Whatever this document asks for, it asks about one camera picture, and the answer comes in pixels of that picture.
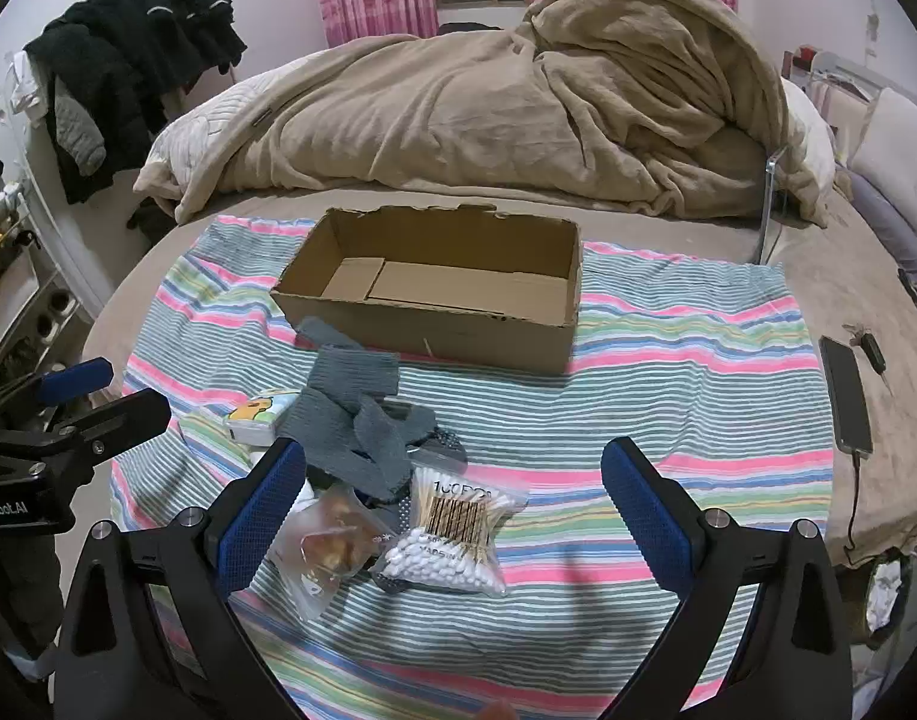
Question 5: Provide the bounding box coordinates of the black smartphone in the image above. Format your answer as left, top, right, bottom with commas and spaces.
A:
818, 336, 875, 457

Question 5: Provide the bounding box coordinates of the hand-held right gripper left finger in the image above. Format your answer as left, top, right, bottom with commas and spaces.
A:
53, 435, 309, 720

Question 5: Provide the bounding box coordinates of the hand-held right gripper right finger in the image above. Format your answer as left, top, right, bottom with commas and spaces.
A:
600, 436, 855, 720

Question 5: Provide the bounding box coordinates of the grey pillow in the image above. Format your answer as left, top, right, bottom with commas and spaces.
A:
840, 172, 917, 293

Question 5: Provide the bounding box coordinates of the white plastic bag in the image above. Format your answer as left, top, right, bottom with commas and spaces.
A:
863, 547, 917, 638

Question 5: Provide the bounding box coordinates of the beige blanket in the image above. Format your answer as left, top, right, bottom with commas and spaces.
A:
134, 0, 830, 230

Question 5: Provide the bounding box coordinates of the brown cardboard box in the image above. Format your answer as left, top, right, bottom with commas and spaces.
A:
269, 204, 584, 376

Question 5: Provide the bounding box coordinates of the white floral pillow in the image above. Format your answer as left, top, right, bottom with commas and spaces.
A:
852, 86, 917, 241

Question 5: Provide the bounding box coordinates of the pile of black clothes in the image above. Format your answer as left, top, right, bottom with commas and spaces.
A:
25, 0, 248, 205

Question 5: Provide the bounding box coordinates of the striped cloth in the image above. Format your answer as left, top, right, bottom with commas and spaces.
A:
109, 216, 838, 720

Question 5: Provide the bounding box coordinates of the white metal rack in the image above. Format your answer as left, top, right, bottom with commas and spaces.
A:
784, 49, 901, 102

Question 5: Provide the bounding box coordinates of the clear snack packet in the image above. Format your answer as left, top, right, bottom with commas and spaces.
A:
267, 484, 392, 622

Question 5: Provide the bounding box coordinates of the bag of cotton swabs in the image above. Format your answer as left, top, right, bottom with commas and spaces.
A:
372, 465, 530, 599

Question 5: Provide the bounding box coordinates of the grey quilted garment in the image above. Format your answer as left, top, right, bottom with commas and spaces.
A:
52, 84, 109, 175

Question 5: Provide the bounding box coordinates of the dark cloth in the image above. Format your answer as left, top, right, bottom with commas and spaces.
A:
127, 201, 178, 247

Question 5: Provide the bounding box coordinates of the grey knitted cloth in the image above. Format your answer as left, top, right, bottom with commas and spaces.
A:
278, 317, 440, 502

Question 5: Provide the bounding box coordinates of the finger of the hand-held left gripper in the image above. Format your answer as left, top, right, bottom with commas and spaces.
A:
0, 358, 116, 425
23, 388, 173, 475

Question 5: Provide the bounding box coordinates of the grey storage rack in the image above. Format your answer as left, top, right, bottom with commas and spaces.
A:
0, 187, 107, 406

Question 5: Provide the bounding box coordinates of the black charging cable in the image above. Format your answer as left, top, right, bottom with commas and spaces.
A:
842, 450, 917, 567

